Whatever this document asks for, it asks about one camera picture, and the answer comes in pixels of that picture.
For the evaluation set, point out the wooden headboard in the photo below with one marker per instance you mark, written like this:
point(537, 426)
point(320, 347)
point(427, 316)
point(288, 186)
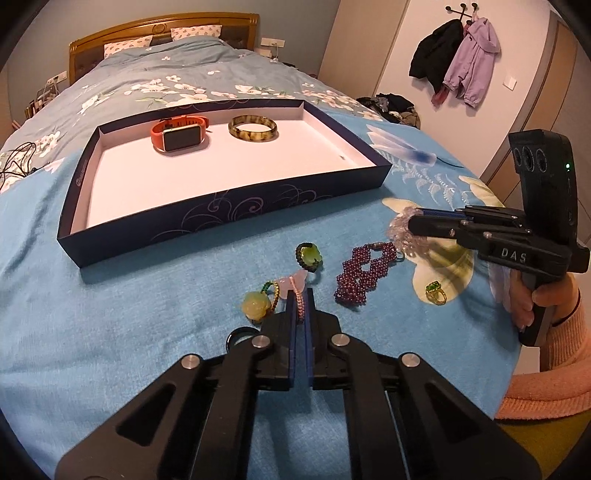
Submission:
point(239, 29)

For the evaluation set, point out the orange smart watch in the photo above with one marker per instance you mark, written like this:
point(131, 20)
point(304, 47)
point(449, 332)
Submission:
point(178, 133)

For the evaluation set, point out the floral pillow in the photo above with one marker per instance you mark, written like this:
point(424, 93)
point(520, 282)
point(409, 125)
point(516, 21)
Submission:
point(112, 48)
point(211, 30)

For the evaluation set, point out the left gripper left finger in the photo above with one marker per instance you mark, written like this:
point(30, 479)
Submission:
point(194, 421)

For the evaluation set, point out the left floral pillow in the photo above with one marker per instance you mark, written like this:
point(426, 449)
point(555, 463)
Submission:
point(112, 48)

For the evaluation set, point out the grey-blue floral duvet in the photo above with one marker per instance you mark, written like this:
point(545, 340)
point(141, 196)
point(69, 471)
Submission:
point(179, 73)

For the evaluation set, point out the black ring band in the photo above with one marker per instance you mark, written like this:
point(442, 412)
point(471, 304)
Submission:
point(238, 335)

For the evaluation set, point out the right floral pillow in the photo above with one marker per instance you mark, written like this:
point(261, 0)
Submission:
point(211, 30)

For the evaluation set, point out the cluttered nightstand items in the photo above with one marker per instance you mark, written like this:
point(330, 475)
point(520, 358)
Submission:
point(46, 94)

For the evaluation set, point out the black hanging jacket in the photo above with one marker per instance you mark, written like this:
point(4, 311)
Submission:
point(435, 53)

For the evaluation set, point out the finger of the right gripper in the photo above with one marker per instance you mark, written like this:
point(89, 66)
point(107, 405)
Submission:
point(480, 214)
point(467, 231)

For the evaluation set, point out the black wall coat hook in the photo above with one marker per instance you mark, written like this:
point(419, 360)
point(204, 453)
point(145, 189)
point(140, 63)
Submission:
point(464, 11)

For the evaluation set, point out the wall power socket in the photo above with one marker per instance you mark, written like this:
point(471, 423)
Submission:
point(271, 42)

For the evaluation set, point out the yellow trousers leg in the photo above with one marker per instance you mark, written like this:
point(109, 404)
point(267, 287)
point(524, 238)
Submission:
point(548, 441)

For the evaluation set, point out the pile of dark clothes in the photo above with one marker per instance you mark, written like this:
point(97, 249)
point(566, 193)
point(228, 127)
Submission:
point(394, 108)

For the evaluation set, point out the person's right hand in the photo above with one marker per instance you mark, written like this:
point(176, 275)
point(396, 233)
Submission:
point(563, 295)

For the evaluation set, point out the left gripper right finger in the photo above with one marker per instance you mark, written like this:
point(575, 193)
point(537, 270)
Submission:
point(403, 418)

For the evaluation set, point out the light blue floral blanket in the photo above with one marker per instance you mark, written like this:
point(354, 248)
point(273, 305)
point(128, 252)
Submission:
point(76, 345)

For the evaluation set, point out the yellow jade flower pendant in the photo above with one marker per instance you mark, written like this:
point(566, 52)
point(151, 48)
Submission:
point(257, 305)

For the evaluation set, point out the wooden door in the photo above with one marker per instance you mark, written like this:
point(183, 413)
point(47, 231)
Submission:
point(559, 98)

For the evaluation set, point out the amber tortoise bangle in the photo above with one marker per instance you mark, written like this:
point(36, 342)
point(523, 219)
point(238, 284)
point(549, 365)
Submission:
point(253, 128)

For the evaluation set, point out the white light switch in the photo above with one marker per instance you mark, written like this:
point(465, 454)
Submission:
point(510, 82)

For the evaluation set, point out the purple hanging jacket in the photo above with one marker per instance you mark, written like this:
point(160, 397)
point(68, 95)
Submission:
point(471, 69)

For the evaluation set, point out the dark blue shallow tray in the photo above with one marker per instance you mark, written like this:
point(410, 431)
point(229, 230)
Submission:
point(124, 195)

